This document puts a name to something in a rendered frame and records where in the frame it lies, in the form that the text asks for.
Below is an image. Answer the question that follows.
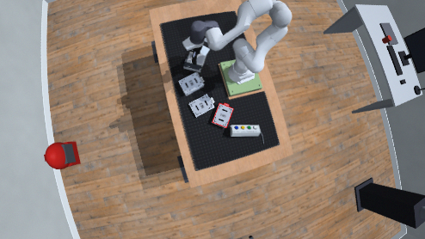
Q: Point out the white operator button panel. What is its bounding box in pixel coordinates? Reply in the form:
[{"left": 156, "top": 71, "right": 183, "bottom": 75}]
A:
[{"left": 231, "top": 125, "right": 262, "bottom": 137}]

